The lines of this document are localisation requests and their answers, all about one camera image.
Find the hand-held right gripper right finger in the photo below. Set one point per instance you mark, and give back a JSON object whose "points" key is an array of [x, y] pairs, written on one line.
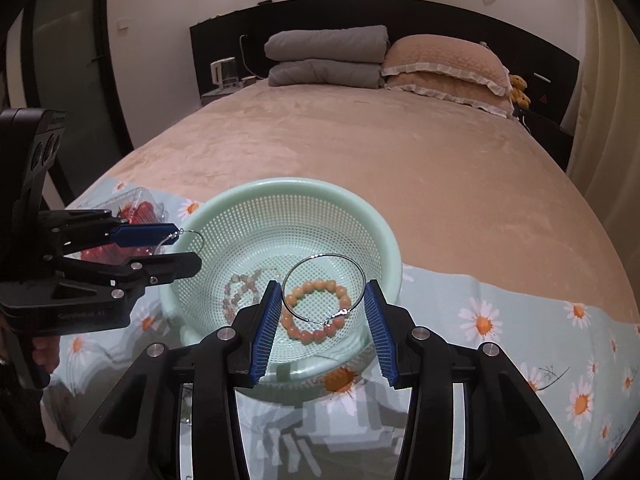
{"points": [[380, 332]]}

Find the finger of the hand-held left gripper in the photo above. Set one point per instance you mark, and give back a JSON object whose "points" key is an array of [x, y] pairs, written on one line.
{"points": [[145, 233], [165, 266]]}

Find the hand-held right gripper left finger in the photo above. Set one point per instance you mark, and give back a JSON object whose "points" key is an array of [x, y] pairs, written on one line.
{"points": [[265, 332]]}

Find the clear plastic box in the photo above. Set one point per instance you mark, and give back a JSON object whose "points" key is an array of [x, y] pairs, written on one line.
{"points": [[145, 210]]}

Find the small silver hoop earring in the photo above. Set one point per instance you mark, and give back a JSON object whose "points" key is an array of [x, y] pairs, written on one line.
{"points": [[190, 231]]}

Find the large silver hoop earring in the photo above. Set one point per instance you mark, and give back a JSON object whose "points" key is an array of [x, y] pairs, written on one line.
{"points": [[336, 316]]}

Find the green plastic mesh basket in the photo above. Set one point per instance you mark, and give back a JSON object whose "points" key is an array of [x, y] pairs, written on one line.
{"points": [[310, 220]]}

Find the person's left hand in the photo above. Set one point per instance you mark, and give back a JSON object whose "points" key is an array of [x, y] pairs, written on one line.
{"points": [[45, 355]]}

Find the daisy print cloth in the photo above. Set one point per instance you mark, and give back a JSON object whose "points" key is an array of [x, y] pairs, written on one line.
{"points": [[500, 360]]}

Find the white kettle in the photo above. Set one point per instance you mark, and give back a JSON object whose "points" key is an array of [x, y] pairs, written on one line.
{"points": [[223, 74]]}

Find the pink bed blanket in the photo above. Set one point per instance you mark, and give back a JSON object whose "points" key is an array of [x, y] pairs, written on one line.
{"points": [[350, 135]]}

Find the dark framed glass door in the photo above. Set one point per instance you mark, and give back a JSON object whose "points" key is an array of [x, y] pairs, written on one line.
{"points": [[65, 45]]}

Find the folded grey quilt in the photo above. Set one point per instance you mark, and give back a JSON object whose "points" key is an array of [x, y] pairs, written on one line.
{"points": [[320, 74], [325, 42]]}

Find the pink frilled pillow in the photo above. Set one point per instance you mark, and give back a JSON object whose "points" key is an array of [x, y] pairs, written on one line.
{"points": [[450, 92], [440, 55]]}

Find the black nightstand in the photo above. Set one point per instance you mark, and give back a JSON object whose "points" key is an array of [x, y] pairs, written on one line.
{"points": [[547, 135]]}

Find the yellow plush toy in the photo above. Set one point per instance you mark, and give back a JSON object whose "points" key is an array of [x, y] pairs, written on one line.
{"points": [[519, 90]]}

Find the black headboard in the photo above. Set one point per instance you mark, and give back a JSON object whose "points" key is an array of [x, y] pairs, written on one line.
{"points": [[350, 10]]}

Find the cream curtain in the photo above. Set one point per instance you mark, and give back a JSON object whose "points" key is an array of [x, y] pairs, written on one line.
{"points": [[607, 110]]}

